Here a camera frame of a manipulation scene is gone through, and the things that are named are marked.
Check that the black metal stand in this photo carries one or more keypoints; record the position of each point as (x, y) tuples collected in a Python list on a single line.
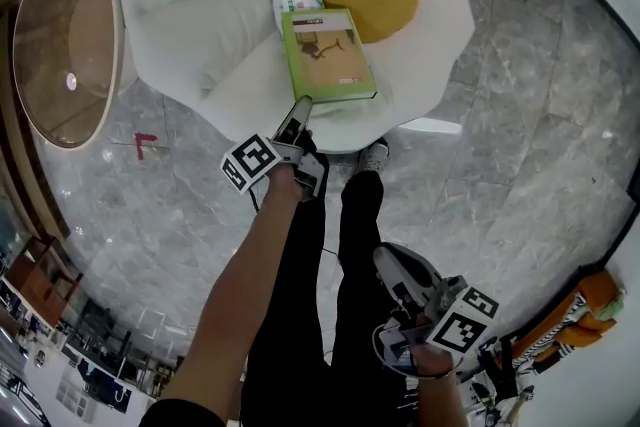
[(502, 370)]

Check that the person's black trousers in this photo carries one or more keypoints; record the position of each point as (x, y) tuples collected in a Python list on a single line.
[(360, 240)]

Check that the person's right forearm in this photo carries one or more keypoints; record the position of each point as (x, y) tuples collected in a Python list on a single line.
[(440, 395)]

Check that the round glass side table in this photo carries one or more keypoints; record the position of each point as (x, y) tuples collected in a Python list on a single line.
[(60, 55)]

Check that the person's black sleeve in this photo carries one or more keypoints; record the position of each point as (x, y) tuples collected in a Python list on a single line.
[(185, 415)]

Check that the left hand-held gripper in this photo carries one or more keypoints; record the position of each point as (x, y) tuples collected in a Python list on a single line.
[(252, 160)]

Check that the white armchair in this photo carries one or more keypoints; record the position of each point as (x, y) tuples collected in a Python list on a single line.
[(200, 15)]

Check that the person's left forearm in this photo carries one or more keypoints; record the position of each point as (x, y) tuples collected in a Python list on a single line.
[(240, 290)]

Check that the person's patterned shoe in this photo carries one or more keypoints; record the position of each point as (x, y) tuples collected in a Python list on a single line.
[(372, 157)]

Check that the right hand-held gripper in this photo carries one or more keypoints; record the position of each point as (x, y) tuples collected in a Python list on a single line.
[(457, 325)]

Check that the brown wooden cabinet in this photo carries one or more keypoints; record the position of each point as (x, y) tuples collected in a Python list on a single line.
[(45, 275)]

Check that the green hardcover book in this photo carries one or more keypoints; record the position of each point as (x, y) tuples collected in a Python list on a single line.
[(325, 60)]

